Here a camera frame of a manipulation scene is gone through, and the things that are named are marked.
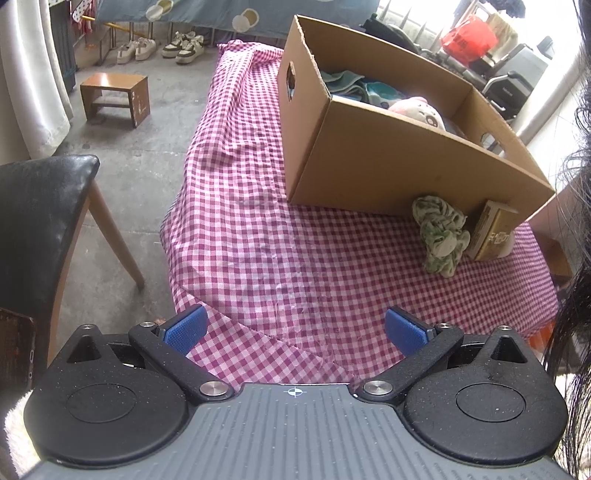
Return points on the wheelchair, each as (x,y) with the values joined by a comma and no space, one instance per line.
(517,74)

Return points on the pink plush toy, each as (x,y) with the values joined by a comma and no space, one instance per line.
(415,110)

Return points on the teal towel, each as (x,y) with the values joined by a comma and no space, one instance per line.
(341,81)

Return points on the black scooter seat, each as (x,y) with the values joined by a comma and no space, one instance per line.
(392,32)

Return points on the white fluffy cushion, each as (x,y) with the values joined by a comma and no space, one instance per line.
(14,429)

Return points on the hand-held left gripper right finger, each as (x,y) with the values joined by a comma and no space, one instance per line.
(405,333)

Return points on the blue printed blanket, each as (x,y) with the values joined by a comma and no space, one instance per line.
(231,14)

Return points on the small wooden stool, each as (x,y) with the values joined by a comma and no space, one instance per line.
(115,92)

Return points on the white and brown sneaker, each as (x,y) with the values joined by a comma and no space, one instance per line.
(171,46)
(190,50)

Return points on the person's black hair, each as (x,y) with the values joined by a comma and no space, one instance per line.
(577,277)

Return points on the pink clothes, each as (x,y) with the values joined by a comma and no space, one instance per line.
(83,14)

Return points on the pink checked tablecloth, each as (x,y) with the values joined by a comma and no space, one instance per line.
(277,254)

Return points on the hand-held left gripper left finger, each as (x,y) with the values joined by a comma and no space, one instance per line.
(184,328)

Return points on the red plastic bag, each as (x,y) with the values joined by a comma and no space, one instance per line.
(468,39)

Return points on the black chair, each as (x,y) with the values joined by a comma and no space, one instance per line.
(41,230)

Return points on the white curtain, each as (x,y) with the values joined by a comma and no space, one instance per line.
(27,78)

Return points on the green scrunchie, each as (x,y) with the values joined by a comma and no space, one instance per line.
(441,235)

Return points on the brown cardboard box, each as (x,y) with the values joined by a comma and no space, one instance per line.
(392,161)

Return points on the small yellow box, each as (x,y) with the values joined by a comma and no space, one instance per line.
(491,230)

